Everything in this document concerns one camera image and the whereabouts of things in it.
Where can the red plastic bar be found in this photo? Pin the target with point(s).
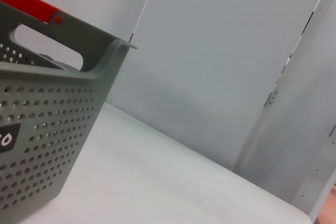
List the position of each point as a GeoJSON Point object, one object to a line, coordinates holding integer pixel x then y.
{"type": "Point", "coordinates": [26, 1]}

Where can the grey metal partition post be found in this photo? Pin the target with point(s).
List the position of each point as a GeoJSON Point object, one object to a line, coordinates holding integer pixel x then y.
{"type": "Point", "coordinates": [302, 103]}

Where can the grey-green perforated storage bin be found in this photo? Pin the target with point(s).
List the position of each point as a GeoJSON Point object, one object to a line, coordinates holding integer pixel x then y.
{"type": "Point", "coordinates": [52, 108]}

